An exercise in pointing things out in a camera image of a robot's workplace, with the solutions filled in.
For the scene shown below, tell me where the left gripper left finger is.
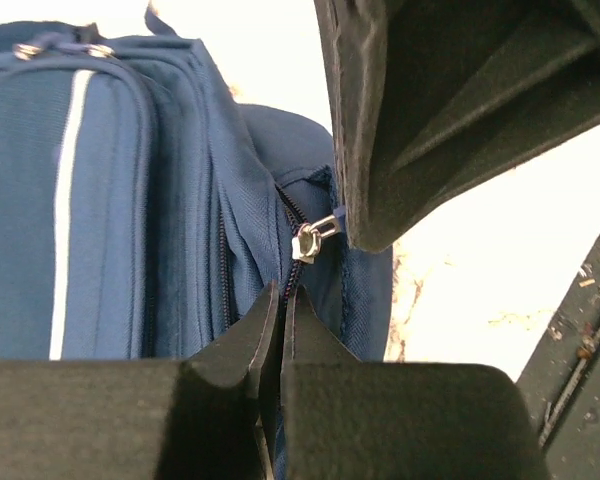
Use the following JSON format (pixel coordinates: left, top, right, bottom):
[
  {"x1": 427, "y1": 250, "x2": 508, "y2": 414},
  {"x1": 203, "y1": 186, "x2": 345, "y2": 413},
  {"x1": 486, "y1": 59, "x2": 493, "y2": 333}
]
[{"x1": 0, "y1": 284, "x2": 279, "y2": 479}]

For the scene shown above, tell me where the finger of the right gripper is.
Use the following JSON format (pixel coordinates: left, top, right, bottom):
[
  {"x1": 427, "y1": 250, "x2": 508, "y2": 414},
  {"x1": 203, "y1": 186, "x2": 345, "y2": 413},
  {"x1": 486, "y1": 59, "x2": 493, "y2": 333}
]
[{"x1": 315, "y1": 0, "x2": 600, "y2": 252}]

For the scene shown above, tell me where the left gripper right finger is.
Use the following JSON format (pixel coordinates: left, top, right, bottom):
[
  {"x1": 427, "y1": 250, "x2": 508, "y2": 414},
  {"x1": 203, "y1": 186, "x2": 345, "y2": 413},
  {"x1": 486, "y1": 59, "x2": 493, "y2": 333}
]
[{"x1": 281, "y1": 290, "x2": 549, "y2": 480}]

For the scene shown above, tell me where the navy blue student backpack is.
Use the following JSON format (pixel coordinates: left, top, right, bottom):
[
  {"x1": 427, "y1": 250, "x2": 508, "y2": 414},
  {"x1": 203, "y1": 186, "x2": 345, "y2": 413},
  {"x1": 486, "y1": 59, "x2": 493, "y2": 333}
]
[{"x1": 0, "y1": 0, "x2": 396, "y2": 480}]

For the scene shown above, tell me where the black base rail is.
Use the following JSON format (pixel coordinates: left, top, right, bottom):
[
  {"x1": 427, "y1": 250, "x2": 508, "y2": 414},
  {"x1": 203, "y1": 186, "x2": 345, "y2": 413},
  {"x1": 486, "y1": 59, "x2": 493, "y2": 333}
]
[{"x1": 517, "y1": 234, "x2": 600, "y2": 480}]

